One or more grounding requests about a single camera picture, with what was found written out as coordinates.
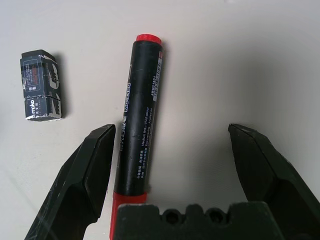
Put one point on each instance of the black marker with red cap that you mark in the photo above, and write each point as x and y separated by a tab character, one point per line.
140	112

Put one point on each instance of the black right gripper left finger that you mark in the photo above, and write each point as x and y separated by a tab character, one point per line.
92	170

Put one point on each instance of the small black metal clip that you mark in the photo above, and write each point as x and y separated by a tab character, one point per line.
40	85

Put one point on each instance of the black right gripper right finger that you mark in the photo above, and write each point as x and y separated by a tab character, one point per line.
262	165

